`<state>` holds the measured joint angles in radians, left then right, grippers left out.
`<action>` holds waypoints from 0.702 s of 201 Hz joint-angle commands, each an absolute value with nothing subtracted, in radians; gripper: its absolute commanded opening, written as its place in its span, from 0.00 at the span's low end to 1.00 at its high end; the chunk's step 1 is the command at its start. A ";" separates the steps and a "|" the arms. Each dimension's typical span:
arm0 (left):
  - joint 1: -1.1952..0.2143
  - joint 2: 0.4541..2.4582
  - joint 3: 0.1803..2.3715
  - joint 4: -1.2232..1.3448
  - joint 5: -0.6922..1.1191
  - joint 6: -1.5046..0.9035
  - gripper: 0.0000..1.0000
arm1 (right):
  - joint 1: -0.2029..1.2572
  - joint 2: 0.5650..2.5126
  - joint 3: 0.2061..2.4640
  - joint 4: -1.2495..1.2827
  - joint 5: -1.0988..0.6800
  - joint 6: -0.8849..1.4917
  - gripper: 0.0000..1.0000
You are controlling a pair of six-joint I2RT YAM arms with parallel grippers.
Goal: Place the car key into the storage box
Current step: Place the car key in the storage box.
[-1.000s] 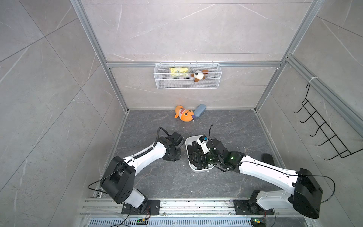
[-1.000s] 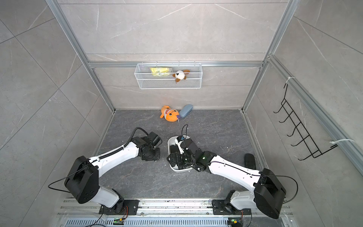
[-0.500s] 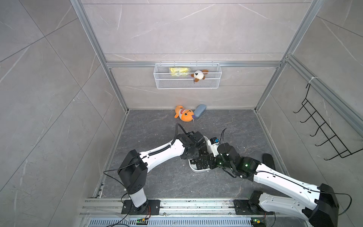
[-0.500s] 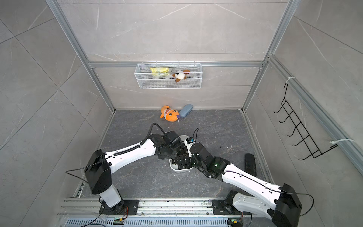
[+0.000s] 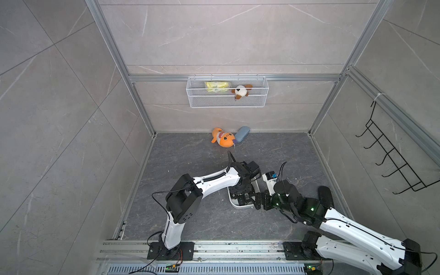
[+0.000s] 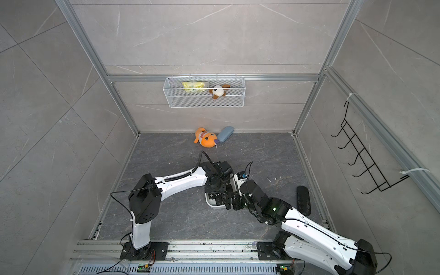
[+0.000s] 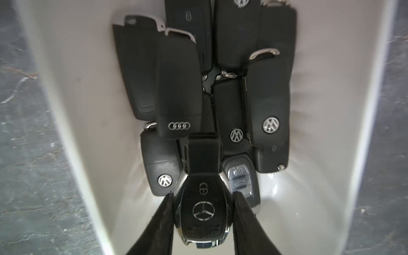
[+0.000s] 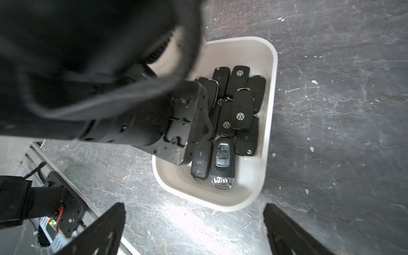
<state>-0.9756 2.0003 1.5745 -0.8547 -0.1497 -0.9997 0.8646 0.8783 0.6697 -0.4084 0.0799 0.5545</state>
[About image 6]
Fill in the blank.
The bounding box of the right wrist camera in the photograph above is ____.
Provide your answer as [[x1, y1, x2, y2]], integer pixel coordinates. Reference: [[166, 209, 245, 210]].
[[233, 171, 248, 193]]

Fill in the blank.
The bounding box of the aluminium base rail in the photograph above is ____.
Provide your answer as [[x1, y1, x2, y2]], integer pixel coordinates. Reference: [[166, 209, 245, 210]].
[[70, 239, 356, 275]]

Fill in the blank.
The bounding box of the white wire wall basket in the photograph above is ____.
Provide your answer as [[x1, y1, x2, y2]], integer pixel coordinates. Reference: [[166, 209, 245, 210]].
[[163, 75, 246, 108]]

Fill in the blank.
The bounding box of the black oval object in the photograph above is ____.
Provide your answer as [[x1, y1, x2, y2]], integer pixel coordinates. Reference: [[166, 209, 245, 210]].
[[296, 186, 311, 217]]

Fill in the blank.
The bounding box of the brown white plush dog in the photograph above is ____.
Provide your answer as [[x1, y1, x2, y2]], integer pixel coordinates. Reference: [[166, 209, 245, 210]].
[[209, 84, 230, 101]]

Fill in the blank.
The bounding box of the yellow item in basket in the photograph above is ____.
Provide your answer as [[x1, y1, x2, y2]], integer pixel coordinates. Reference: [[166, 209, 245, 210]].
[[182, 81, 209, 93]]

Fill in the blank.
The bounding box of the blue grey pouch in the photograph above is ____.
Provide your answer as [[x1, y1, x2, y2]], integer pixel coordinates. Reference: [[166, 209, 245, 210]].
[[217, 126, 234, 143]]

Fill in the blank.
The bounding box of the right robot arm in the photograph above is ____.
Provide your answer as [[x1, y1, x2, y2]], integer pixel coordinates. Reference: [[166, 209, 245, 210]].
[[220, 165, 384, 275]]

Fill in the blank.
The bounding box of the orange plush toy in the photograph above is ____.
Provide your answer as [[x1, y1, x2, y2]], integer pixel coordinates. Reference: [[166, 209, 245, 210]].
[[194, 128, 220, 148]]

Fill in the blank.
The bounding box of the black wall hook rack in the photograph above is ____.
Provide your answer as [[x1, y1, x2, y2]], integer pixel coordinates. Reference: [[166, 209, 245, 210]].
[[331, 102, 410, 195]]

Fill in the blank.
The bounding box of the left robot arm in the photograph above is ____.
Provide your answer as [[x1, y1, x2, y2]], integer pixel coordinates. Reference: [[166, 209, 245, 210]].
[[119, 152, 236, 262]]

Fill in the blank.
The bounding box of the white storage box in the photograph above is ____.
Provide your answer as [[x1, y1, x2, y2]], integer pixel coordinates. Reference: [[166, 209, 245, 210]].
[[204, 170, 241, 210]]

